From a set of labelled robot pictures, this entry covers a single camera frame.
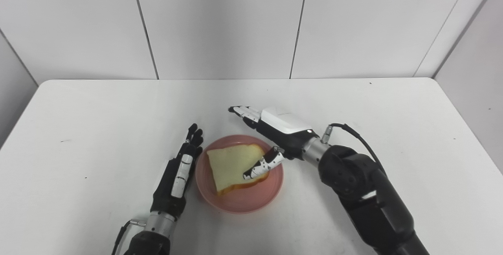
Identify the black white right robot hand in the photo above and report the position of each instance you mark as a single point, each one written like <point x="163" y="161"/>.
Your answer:
<point x="285" y="133"/>

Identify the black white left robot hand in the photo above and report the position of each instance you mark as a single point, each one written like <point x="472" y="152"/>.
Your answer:
<point x="173" y="188"/>

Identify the slice of white bread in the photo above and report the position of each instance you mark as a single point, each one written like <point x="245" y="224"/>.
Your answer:
<point x="230" y="164"/>

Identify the pink round plate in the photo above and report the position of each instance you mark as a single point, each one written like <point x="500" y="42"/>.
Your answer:
<point x="243" y="200"/>

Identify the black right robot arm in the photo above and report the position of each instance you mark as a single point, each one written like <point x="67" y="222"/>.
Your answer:
<point x="361" y="192"/>

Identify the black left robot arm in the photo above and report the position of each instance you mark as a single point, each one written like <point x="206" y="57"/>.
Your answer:
<point x="151" y="239"/>

